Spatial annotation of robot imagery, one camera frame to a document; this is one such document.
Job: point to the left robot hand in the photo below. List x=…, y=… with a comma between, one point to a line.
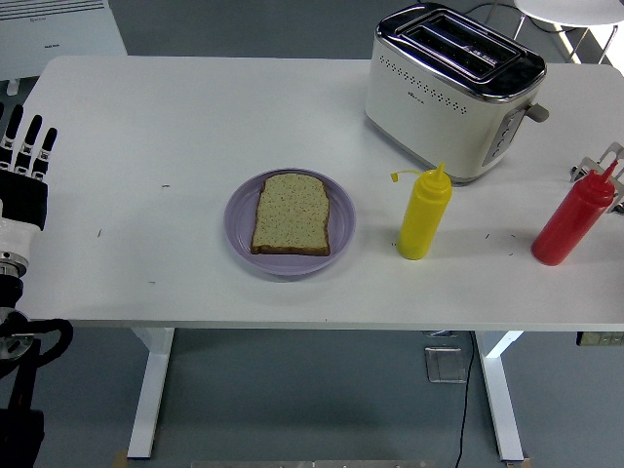
x=22, y=200

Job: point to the red squeeze bottle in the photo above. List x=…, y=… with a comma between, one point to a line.
x=568, y=224

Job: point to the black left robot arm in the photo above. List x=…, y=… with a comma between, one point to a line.
x=19, y=439

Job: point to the bread slice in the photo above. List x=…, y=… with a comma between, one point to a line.
x=292, y=214

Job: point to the white heater appliance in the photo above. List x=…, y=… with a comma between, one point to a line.
x=58, y=44

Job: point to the white table leg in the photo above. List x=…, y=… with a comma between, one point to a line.
x=502, y=390
x=151, y=390

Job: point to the brown cardboard piece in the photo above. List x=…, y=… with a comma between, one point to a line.
x=120, y=459

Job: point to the purple round plate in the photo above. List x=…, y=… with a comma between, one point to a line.
x=341, y=219

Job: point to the yellow squeeze bottle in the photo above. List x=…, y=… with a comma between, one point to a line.
x=424, y=214

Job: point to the cream two-slot toaster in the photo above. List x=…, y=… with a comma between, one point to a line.
x=439, y=112

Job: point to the metal toast rack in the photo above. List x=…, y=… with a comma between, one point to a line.
x=585, y=166

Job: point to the white round background table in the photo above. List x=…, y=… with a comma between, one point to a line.
x=570, y=10

